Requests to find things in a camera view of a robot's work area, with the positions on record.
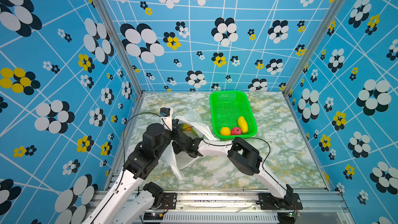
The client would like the right aluminium corner post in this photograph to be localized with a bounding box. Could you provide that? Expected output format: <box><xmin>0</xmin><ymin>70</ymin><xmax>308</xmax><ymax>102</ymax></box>
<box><xmin>283</xmin><ymin>0</ymin><xmax>346</xmax><ymax>97</ymax></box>

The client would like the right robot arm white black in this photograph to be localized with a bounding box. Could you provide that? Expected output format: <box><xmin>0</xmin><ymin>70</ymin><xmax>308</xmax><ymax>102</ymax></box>
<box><xmin>172</xmin><ymin>131</ymin><xmax>294</xmax><ymax>209</ymax></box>

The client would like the left aluminium corner post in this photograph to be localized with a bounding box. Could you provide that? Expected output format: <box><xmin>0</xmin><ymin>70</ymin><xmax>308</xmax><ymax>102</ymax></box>
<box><xmin>94</xmin><ymin>0</ymin><xmax>143</xmax><ymax>98</ymax></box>

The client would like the yellow lemon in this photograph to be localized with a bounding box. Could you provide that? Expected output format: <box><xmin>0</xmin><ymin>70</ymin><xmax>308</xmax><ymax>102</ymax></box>
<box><xmin>220</xmin><ymin>127</ymin><xmax>231</xmax><ymax>136</ymax></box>

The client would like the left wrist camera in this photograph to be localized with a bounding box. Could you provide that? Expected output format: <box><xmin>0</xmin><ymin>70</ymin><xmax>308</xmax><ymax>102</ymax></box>
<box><xmin>160</xmin><ymin>107</ymin><xmax>173</xmax><ymax>131</ymax></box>

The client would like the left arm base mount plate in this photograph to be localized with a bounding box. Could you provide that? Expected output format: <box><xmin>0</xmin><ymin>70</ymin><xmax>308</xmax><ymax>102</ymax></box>
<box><xmin>152</xmin><ymin>192</ymin><xmax>177</xmax><ymax>210</ymax></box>

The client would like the left circuit board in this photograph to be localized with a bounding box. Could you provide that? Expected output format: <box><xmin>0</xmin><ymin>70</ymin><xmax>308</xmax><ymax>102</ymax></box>
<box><xmin>144</xmin><ymin>213</ymin><xmax>163</xmax><ymax>221</ymax></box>

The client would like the aluminium front rail frame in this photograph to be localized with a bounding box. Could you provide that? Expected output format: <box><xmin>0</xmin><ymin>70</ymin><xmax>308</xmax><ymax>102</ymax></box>
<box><xmin>83</xmin><ymin>189</ymin><xmax>355</xmax><ymax>224</ymax></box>

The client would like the white plastic bag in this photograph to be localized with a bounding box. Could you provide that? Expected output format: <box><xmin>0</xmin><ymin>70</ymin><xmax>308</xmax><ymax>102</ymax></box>
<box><xmin>161</xmin><ymin>107</ymin><xmax>220</xmax><ymax>180</ymax></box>

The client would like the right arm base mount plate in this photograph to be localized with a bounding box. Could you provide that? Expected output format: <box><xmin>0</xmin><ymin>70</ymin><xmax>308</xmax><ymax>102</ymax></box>
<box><xmin>256</xmin><ymin>193</ymin><xmax>303</xmax><ymax>211</ymax></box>

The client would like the yellow mango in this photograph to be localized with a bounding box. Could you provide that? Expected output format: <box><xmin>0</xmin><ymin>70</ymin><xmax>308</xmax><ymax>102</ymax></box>
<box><xmin>238</xmin><ymin>116</ymin><xmax>249</xmax><ymax>134</ymax></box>

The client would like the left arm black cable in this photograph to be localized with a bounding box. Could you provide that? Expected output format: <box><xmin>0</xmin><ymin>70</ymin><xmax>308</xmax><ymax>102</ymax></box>
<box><xmin>90</xmin><ymin>112</ymin><xmax>162</xmax><ymax>222</ymax></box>

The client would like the green plastic basket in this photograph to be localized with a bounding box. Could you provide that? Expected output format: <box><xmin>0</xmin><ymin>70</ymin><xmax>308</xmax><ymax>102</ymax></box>
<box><xmin>209</xmin><ymin>91</ymin><xmax>258</xmax><ymax>140</ymax></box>

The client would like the red dragon fruit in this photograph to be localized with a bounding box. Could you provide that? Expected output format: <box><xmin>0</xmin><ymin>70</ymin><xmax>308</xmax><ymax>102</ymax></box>
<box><xmin>231</xmin><ymin>127</ymin><xmax>242</xmax><ymax>135</ymax></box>

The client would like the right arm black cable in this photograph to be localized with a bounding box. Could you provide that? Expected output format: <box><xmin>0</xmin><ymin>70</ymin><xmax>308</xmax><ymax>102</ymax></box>
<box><xmin>201</xmin><ymin>135</ymin><xmax>287</xmax><ymax>190</ymax></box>

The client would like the aluminium corner post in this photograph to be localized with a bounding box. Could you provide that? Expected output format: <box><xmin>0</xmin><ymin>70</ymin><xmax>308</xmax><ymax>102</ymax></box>
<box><xmin>94</xmin><ymin>0</ymin><xmax>143</xmax><ymax>98</ymax></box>
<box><xmin>283</xmin><ymin>0</ymin><xmax>346</xmax><ymax>97</ymax></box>

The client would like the right circuit board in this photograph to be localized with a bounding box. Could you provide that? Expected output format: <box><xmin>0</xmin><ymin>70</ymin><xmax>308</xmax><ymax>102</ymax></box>
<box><xmin>278</xmin><ymin>213</ymin><xmax>300</xmax><ymax>224</ymax></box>

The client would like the circuit board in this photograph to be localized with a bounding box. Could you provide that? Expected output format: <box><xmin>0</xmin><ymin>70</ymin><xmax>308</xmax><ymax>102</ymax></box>
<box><xmin>144</xmin><ymin>213</ymin><xmax>163</xmax><ymax>221</ymax></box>
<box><xmin>278</xmin><ymin>213</ymin><xmax>300</xmax><ymax>224</ymax></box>

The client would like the yellow banana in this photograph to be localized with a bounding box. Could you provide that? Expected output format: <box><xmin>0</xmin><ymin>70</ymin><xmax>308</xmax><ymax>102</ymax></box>
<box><xmin>180</xmin><ymin>123</ymin><xmax>192</xmax><ymax>131</ymax></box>

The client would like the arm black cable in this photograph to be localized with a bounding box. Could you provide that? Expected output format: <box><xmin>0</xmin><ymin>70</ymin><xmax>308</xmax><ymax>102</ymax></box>
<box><xmin>201</xmin><ymin>135</ymin><xmax>287</xmax><ymax>190</ymax></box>
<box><xmin>90</xmin><ymin>112</ymin><xmax>162</xmax><ymax>222</ymax></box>

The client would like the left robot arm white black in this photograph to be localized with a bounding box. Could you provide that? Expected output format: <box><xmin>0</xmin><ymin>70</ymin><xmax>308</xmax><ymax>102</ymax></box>
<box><xmin>83</xmin><ymin>123</ymin><xmax>178</xmax><ymax>224</ymax></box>

